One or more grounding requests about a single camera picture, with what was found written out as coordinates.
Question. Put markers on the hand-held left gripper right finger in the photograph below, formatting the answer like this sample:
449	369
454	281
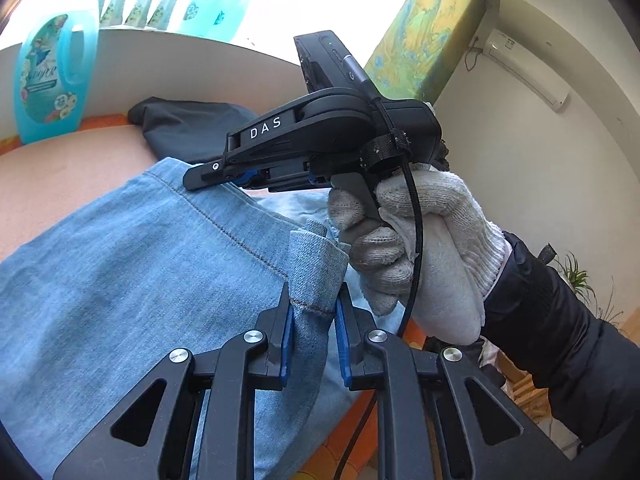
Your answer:
342	345

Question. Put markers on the blue detergent bottle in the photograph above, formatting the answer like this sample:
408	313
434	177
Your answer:
45	90

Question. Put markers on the yellow green wall painting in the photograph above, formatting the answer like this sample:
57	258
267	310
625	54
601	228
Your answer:
425	35

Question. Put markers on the dark grey garment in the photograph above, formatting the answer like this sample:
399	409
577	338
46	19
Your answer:
185	130

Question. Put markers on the person's right forearm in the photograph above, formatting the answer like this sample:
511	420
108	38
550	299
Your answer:
560	340

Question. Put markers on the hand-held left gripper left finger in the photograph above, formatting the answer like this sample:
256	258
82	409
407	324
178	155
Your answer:
287	340

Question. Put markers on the light wooden furniture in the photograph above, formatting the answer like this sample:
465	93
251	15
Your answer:
525	395

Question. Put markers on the green potted plant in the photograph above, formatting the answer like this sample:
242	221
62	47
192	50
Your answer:
575	275

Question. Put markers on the white air conditioner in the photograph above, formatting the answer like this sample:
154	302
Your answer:
525	67

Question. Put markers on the blue denim pants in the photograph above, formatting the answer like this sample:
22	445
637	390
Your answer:
125	270

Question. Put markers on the person's right hand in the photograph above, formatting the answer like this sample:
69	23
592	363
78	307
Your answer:
450	220

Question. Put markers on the translucent teal bottle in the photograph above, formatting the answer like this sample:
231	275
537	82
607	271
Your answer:
220	5

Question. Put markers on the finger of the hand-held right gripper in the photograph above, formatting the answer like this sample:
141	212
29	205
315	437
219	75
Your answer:
260	132
290	180

